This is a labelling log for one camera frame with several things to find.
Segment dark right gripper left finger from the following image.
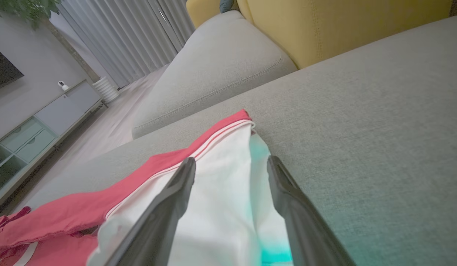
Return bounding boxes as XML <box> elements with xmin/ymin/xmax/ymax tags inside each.
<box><xmin>103</xmin><ymin>157</ymin><xmax>197</xmax><ymax>266</ymax></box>

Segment red garment with white trim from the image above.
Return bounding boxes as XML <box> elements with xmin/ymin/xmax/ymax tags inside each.
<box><xmin>0</xmin><ymin>108</ymin><xmax>294</xmax><ymax>266</ymax></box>

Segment grey sofa side cushion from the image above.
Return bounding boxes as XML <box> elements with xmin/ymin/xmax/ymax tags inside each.
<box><xmin>132</xmin><ymin>10</ymin><xmax>298</xmax><ymax>140</ymax></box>

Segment grey pleated curtain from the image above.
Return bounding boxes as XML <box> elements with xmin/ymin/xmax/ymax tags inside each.
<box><xmin>58</xmin><ymin>0</ymin><xmax>196</xmax><ymax>88</ymax></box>

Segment yellow back cushion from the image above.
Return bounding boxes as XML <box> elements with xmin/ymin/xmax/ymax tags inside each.
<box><xmin>186</xmin><ymin>0</ymin><xmax>239</xmax><ymax>29</ymax></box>
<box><xmin>237</xmin><ymin>0</ymin><xmax>454</xmax><ymax>70</ymax></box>

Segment grey fabric sofa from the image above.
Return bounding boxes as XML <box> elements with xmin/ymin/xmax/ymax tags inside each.
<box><xmin>14</xmin><ymin>14</ymin><xmax>457</xmax><ymax>266</ymax></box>

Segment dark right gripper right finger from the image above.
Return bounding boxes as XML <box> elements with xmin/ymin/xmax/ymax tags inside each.
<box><xmin>267</xmin><ymin>155</ymin><xmax>357</xmax><ymax>266</ymax></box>

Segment white ribbed air purifier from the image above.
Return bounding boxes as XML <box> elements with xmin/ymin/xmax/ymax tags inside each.
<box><xmin>92</xmin><ymin>76</ymin><xmax>120</xmax><ymax>104</ymax></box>

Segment pale green tv cabinet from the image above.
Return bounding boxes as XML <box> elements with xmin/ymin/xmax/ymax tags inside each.
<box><xmin>0</xmin><ymin>79</ymin><xmax>109</xmax><ymax>215</ymax></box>

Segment green leafy house plant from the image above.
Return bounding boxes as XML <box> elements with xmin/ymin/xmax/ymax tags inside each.
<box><xmin>0</xmin><ymin>0</ymin><xmax>100</xmax><ymax>82</ymax></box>

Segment black wall television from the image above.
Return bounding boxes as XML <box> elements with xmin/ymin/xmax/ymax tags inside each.
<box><xmin>0</xmin><ymin>44</ymin><xmax>24</xmax><ymax>90</ymax></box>

